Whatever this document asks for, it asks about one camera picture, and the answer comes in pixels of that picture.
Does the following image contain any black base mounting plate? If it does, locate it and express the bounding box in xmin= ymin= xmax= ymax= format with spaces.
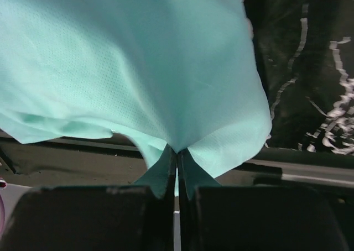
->
xmin=1 ymin=132 xmax=353 ymax=190

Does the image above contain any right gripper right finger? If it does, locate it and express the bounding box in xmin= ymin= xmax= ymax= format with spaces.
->
xmin=177 ymin=150 xmax=351 ymax=250

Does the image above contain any black marble pattern mat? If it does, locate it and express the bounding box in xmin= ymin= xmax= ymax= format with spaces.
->
xmin=244 ymin=0 xmax=353 ymax=155

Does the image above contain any teal t shirt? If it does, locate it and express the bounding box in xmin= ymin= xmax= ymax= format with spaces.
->
xmin=0 ymin=0 xmax=272 ymax=201

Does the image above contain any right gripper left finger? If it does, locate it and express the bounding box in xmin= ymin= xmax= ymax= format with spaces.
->
xmin=1 ymin=146 xmax=176 ymax=250

